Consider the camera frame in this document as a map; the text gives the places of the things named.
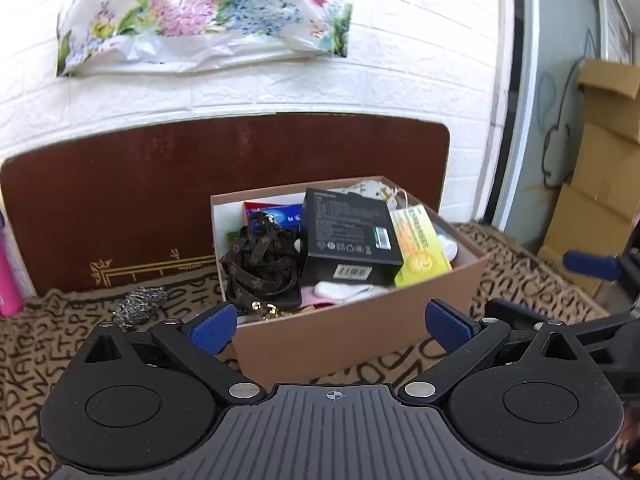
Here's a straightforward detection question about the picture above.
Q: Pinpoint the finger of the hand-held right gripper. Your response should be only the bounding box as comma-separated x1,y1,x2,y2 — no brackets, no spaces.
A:
486,299,640,363
562,249,640,281

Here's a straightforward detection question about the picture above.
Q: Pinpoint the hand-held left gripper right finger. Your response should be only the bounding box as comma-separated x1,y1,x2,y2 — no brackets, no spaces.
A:
397,298,593,405

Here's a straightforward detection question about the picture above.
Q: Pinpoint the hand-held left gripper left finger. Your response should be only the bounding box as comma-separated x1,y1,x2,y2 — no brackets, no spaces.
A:
75,302,266,404

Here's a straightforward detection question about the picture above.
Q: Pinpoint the yellow packet with orange label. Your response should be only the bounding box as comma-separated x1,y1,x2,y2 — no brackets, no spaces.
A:
389,204,453,288

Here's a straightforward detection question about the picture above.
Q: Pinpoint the pink-brown cardboard box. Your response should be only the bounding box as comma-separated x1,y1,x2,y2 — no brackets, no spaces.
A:
210,176,490,385

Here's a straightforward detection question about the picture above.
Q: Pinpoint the black product box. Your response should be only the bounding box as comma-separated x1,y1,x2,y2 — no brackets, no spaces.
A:
299,187,405,288

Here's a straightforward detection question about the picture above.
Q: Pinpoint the brown cardboard box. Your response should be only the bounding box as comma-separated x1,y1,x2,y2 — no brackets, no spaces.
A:
537,182,636,296
570,122,640,226

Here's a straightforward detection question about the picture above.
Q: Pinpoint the steel wool scrubber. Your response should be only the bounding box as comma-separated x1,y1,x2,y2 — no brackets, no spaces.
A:
111,286,171,331

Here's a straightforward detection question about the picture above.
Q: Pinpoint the blue medicine box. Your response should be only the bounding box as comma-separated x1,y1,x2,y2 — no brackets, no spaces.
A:
245,202,306,228

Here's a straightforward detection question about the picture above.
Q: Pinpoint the printed fabric face mask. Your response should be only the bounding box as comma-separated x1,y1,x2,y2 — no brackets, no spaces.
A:
330,177,415,211

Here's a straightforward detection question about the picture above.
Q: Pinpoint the brown wooden board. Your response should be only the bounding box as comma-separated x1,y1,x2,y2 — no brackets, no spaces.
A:
0,112,451,297

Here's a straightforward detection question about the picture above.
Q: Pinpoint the letter-print tablecloth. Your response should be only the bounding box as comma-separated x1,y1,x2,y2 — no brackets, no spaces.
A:
0,220,640,480

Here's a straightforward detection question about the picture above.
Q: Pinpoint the brown cardboard box open flap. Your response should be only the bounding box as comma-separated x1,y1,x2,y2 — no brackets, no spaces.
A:
577,59,640,143

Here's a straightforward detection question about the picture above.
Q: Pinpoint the pink bottle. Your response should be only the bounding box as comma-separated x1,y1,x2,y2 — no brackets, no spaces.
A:
0,210,25,317

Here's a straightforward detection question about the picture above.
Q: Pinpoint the floral plastic bag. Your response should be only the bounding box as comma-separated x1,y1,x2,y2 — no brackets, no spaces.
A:
56,0,353,77

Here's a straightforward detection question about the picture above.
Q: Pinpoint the brown patterned lanyard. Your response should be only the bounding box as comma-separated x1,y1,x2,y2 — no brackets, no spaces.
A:
220,211,303,321

